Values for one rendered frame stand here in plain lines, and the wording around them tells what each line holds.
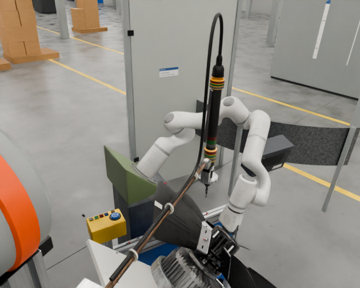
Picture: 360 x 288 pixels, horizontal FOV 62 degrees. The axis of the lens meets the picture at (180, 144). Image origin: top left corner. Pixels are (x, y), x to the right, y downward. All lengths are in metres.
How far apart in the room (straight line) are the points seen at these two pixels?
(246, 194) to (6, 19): 8.08
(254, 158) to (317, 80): 5.96
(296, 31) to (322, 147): 4.63
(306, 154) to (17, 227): 2.87
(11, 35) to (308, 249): 8.02
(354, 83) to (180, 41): 4.77
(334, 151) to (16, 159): 2.96
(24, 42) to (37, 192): 8.79
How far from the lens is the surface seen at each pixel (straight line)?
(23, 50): 9.06
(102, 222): 1.46
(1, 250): 0.29
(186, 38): 2.93
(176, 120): 1.71
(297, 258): 2.91
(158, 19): 2.77
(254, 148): 1.41
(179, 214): 1.03
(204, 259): 1.13
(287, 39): 7.46
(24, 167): 0.29
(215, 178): 1.06
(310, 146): 2.99
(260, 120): 1.47
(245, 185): 1.33
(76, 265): 2.74
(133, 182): 1.68
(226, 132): 3.04
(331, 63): 7.11
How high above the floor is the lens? 2.07
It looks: 29 degrees down
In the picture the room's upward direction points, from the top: 2 degrees clockwise
